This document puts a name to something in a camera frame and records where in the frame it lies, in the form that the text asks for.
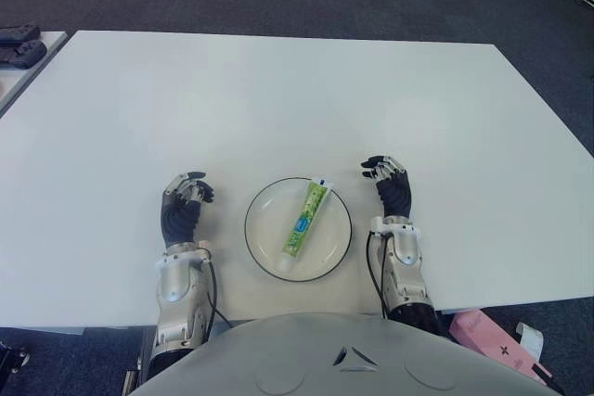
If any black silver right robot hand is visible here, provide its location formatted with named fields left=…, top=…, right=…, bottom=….
left=359, top=153, right=414, bottom=222

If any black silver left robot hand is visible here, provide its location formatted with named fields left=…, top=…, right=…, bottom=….
left=160, top=169, right=216, bottom=247

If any green white toothpaste tube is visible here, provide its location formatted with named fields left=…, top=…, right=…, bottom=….
left=278, top=176, right=334, bottom=271

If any white plate with black rim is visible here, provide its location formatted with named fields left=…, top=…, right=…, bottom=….
left=243, top=176, right=353, bottom=283

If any pink cardboard box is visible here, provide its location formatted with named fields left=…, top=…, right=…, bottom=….
left=448, top=310, right=556, bottom=386

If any grey robot torso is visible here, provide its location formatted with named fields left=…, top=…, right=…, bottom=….
left=132, top=312, right=570, bottom=396

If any white paper strip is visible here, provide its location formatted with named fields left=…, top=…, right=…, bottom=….
left=515, top=321, right=545, bottom=363

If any white side table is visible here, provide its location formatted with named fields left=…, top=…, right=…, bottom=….
left=0, top=30, right=70, bottom=119

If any black metal floor part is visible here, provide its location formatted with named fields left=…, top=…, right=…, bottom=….
left=0, top=342, right=32, bottom=375

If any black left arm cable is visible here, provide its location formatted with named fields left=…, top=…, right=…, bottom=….
left=202, top=250, right=239, bottom=326

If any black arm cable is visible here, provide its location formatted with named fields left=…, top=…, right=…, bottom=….
left=202, top=250, right=239, bottom=326
left=366, top=230, right=392, bottom=319

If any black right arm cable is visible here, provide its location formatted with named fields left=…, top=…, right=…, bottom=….
left=366, top=230, right=392, bottom=319

